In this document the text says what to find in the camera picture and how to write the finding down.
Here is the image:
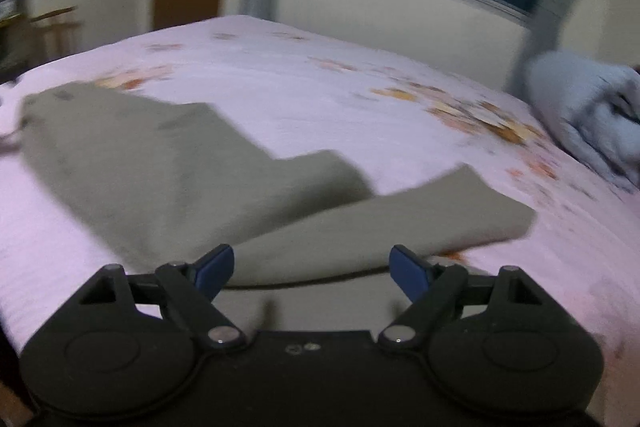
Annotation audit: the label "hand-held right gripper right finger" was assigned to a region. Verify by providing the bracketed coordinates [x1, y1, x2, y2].
[378, 244, 546, 352]

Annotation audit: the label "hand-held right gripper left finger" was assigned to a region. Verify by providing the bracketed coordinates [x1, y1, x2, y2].
[79, 243, 247, 351]

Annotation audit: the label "grey pants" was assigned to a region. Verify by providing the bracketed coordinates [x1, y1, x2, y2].
[17, 82, 538, 303]

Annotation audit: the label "bed with pink floral sheet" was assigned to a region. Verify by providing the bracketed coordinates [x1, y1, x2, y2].
[0, 14, 640, 360]

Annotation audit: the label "rolled light blue quilt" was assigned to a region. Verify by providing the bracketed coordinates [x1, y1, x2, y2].
[520, 49, 640, 196]

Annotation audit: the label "wooden chair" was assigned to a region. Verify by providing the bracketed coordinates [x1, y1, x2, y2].
[29, 4, 84, 58]

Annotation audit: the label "dark screen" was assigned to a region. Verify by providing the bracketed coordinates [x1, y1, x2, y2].
[0, 0, 32, 78]

